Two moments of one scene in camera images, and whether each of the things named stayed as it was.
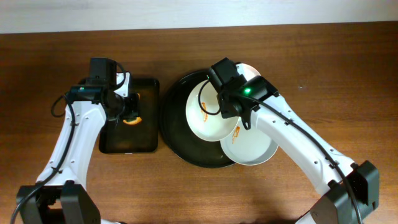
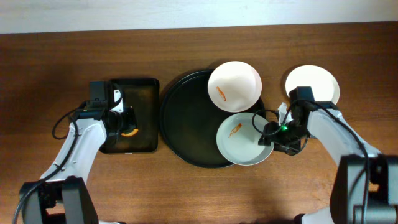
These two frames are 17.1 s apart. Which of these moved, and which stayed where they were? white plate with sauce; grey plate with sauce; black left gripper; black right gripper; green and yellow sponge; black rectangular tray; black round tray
Moved: white plate with sauce; black left gripper; green and yellow sponge; black right gripper
Stayed: black rectangular tray; black round tray; grey plate with sauce
